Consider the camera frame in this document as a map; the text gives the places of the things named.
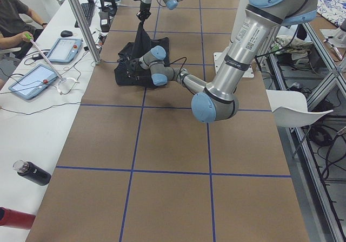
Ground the far teach pendant tablet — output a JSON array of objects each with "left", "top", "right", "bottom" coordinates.
[{"left": 46, "top": 37, "right": 82, "bottom": 64}]

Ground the black keyboard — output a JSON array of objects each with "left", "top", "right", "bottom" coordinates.
[{"left": 81, "top": 2, "right": 95, "bottom": 26}]

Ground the black computer mouse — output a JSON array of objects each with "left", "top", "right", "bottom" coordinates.
[{"left": 60, "top": 30, "right": 74, "bottom": 37}]

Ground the brown paper table cover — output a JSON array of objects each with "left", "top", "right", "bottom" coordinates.
[{"left": 27, "top": 0, "right": 309, "bottom": 241}]

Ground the red cylinder bottle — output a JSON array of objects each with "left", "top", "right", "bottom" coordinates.
[{"left": 1, "top": 207, "right": 36, "bottom": 230}]

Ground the green plastic tool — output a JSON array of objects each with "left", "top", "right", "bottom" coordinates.
[{"left": 24, "top": 32, "right": 79, "bottom": 95}]

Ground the seated person grey shirt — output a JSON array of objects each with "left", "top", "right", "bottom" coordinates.
[{"left": 1, "top": 0, "right": 48, "bottom": 59}]

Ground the black power adapter box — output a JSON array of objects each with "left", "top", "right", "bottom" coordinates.
[{"left": 98, "top": 11, "right": 110, "bottom": 32}]

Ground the near teach pendant tablet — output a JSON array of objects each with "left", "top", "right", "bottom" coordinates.
[{"left": 8, "top": 64, "right": 58, "bottom": 100}]

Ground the white chair seat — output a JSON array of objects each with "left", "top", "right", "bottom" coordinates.
[{"left": 266, "top": 90, "right": 333, "bottom": 128}]

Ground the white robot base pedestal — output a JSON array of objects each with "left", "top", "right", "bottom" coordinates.
[{"left": 214, "top": 52, "right": 255, "bottom": 78}]

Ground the teach pendant tablet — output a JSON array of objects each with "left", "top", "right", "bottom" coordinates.
[
  {"left": 46, "top": 37, "right": 82, "bottom": 64},
  {"left": 8, "top": 64, "right": 58, "bottom": 100}
]

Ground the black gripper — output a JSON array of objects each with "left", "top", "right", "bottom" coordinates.
[
  {"left": 125, "top": 58, "right": 141, "bottom": 77},
  {"left": 136, "top": 2, "right": 151, "bottom": 22}
]

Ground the black water bottle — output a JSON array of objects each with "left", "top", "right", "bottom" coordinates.
[{"left": 12, "top": 160, "right": 51, "bottom": 186}]

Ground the black printed t-shirt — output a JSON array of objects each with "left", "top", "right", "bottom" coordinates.
[{"left": 114, "top": 22, "right": 170, "bottom": 88}]

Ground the aluminium frame post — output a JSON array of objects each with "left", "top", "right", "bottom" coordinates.
[{"left": 68, "top": 0, "right": 101, "bottom": 65}]

